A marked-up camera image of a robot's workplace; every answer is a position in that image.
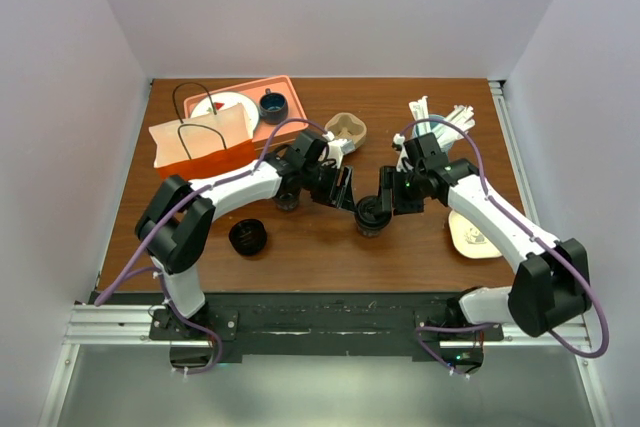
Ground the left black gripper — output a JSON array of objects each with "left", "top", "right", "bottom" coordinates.
[{"left": 301, "top": 161, "right": 357, "bottom": 214}]

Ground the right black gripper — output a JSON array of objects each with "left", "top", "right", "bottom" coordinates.
[{"left": 374, "top": 165, "right": 425, "bottom": 215}]

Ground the black cup lid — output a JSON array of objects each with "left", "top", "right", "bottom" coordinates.
[
  {"left": 228, "top": 219, "right": 268, "bottom": 256},
  {"left": 354, "top": 195, "right": 391, "bottom": 224}
]

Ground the dark coffee cup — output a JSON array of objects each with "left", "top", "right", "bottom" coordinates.
[
  {"left": 356, "top": 221, "right": 388, "bottom": 238},
  {"left": 273, "top": 191, "right": 300, "bottom": 212}
]

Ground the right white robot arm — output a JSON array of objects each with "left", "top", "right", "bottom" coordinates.
[{"left": 372, "top": 134, "right": 596, "bottom": 340}]

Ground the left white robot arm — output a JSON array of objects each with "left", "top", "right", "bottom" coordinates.
[{"left": 135, "top": 129, "right": 355, "bottom": 339}]

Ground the cardboard cup carrier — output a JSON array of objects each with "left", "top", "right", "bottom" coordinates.
[{"left": 325, "top": 112, "right": 368, "bottom": 149}]

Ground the light blue straw holder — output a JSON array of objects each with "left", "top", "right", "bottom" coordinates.
[{"left": 411, "top": 114, "right": 450, "bottom": 144}]

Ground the pink plastic tray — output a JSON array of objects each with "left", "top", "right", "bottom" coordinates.
[{"left": 183, "top": 75, "right": 306, "bottom": 151}]

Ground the white wrapped straws bundle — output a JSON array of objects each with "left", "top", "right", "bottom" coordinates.
[{"left": 408, "top": 96, "right": 475, "bottom": 152}]

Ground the black cup lid on table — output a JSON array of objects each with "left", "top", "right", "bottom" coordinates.
[{"left": 228, "top": 219, "right": 268, "bottom": 256}]

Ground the white panda dish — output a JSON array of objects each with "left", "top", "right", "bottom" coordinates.
[{"left": 448, "top": 210, "right": 502, "bottom": 260}]

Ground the dark blue ceramic cup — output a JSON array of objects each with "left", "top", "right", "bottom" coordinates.
[{"left": 258, "top": 88, "right": 289, "bottom": 125}]

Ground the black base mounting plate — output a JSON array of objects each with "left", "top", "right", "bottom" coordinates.
[{"left": 148, "top": 292, "right": 504, "bottom": 368}]

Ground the white plate with strawberry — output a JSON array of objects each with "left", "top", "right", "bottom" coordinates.
[{"left": 189, "top": 91, "right": 260, "bottom": 134}]

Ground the orange paper bag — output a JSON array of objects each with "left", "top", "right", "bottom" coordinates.
[{"left": 149, "top": 89, "right": 256, "bottom": 180}]

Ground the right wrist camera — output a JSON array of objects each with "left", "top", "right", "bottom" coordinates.
[{"left": 392, "top": 133, "right": 407, "bottom": 172}]

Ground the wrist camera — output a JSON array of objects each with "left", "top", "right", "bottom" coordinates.
[
  {"left": 392, "top": 133, "right": 407, "bottom": 172},
  {"left": 323, "top": 132, "right": 356, "bottom": 167}
]

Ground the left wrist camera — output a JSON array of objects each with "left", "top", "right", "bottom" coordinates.
[{"left": 323, "top": 132, "right": 356, "bottom": 167}]

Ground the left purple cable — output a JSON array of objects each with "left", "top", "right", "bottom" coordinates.
[{"left": 93, "top": 118, "right": 334, "bottom": 307}]

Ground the aluminium frame rail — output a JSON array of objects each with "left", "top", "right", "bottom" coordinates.
[{"left": 488, "top": 80, "right": 531, "bottom": 203}]

